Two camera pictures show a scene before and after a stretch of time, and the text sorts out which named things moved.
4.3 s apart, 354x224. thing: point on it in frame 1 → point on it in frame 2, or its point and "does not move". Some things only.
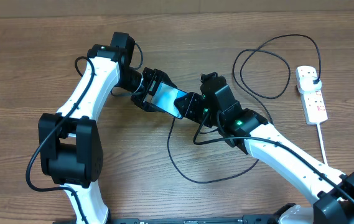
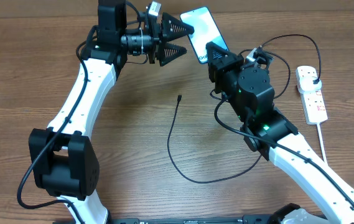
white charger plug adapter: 306,83 does not move
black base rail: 252,219 does not move
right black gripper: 194,100 → 226,60
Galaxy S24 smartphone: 164,97 → 206,30
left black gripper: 140,99 → 157,40
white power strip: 313,102 does not move
